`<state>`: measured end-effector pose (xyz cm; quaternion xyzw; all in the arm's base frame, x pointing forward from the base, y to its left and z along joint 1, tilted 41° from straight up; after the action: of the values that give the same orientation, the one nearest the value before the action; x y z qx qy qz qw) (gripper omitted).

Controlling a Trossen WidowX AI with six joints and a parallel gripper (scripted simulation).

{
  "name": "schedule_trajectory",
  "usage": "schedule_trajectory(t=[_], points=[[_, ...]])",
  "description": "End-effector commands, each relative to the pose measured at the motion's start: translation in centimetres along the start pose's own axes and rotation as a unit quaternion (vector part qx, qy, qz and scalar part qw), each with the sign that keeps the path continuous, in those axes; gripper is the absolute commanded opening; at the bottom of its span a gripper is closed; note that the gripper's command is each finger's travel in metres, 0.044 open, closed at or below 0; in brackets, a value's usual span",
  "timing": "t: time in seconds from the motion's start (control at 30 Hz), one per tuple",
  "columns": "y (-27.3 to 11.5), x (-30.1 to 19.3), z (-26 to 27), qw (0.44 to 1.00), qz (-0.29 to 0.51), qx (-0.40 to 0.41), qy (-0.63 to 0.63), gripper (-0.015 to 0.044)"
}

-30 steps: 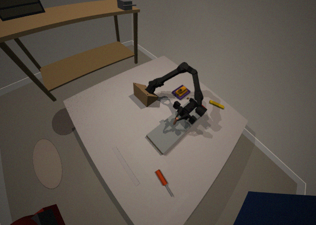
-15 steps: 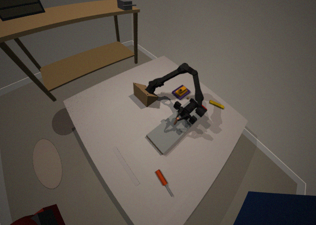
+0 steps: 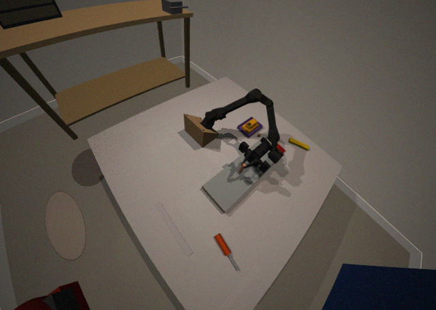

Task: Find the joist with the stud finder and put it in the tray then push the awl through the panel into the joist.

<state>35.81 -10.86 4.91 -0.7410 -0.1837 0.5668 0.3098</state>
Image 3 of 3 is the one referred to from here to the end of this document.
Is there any yellow rectangular bar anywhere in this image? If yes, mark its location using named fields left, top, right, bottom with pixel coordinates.
left=289, top=138, right=309, bottom=151

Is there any purple rectangular tray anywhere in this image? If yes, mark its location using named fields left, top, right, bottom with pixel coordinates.
left=237, top=117, right=263, bottom=138

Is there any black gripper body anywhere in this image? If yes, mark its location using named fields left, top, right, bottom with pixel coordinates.
left=238, top=142, right=270, bottom=173

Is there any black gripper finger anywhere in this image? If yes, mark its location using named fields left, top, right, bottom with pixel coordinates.
left=241, top=150, right=251, bottom=165
left=245, top=158, right=260, bottom=168

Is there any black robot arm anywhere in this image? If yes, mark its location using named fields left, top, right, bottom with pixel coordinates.
left=200, top=89, right=284, bottom=163

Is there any grey panel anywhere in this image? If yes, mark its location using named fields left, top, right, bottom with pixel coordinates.
left=202, top=153, right=266, bottom=213

